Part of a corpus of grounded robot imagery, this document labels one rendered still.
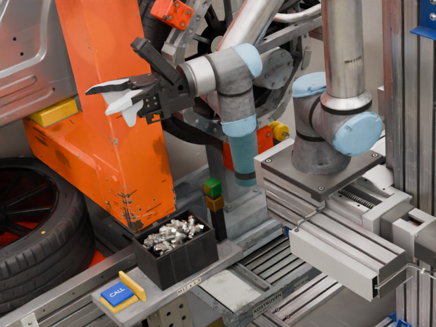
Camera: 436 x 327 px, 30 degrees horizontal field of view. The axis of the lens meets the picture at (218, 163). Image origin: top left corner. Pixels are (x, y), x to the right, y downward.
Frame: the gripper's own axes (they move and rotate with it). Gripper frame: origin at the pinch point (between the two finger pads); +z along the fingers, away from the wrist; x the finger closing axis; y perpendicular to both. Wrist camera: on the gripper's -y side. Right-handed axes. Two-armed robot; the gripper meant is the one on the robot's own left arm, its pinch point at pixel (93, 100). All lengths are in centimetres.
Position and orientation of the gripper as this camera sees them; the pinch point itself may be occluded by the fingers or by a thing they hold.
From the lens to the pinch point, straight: 161.0
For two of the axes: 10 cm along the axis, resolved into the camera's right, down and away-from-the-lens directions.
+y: 1.9, 8.9, 4.2
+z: -9.0, 3.2, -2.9
